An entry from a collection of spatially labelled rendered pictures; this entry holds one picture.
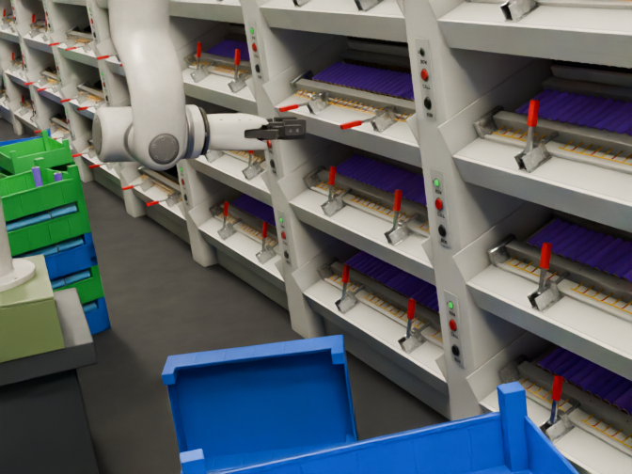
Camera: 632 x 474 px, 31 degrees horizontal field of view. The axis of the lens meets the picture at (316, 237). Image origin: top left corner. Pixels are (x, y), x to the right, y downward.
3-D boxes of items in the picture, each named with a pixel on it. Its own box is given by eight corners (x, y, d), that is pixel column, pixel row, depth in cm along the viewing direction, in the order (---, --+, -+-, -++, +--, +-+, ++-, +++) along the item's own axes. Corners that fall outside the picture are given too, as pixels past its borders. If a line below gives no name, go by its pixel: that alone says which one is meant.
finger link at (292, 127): (265, 140, 184) (304, 138, 187) (273, 143, 182) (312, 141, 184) (266, 119, 184) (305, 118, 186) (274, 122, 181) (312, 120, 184)
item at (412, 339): (458, 403, 192) (424, 339, 187) (311, 308, 246) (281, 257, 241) (549, 333, 197) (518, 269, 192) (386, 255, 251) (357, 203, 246)
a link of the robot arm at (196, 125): (171, 154, 185) (189, 153, 186) (188, 163, 177) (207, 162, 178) (171, 102, 183) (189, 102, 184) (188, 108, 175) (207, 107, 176)
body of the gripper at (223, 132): (183, 150, 186) (248, 148, 191) (203, 160, 177) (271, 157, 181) (182, 103, 184) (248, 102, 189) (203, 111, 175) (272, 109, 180)
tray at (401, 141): (432, 171, 181) (406, 119, 177) (283, 125, 235) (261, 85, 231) (528, 103, 186) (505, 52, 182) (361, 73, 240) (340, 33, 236)
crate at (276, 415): (188, 461, 202) (181, 483, 194) (167, 355, 196) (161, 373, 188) (358, 441, 200) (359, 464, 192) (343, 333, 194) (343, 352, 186)
